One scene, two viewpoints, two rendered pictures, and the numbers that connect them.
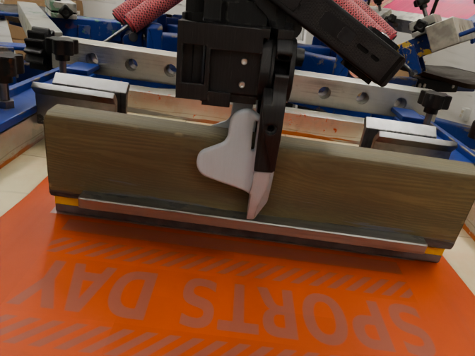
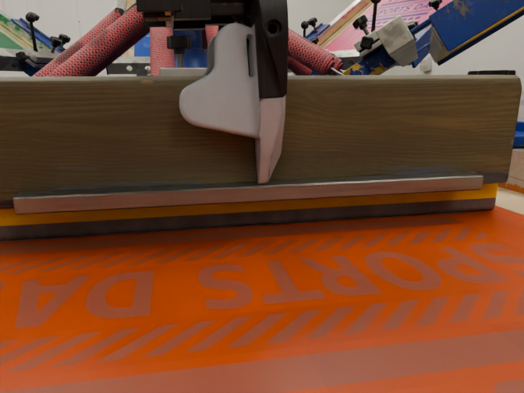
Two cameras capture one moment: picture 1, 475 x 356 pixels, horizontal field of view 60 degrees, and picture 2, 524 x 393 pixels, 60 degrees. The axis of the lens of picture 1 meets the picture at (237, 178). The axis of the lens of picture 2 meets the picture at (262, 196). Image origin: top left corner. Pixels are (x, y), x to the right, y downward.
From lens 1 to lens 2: 12 cm
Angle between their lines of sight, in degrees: 14
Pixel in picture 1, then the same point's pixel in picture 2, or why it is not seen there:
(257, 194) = (269, 136)
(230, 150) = (221, 81)
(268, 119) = (269, 14)
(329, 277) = (382, 238)
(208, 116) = not seen: hidden behind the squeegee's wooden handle
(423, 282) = (490, 224)
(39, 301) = not seen: outside the picture
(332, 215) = (362, 162)
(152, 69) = not seen: hidden behind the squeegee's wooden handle
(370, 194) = (402, 125)
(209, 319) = (249, 297)
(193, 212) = (185, 189)
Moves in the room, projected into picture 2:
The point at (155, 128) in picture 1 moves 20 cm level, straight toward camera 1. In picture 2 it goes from (114, 79) to (196, 57)
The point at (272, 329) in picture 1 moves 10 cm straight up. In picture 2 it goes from (341, 290) to (349, 68)
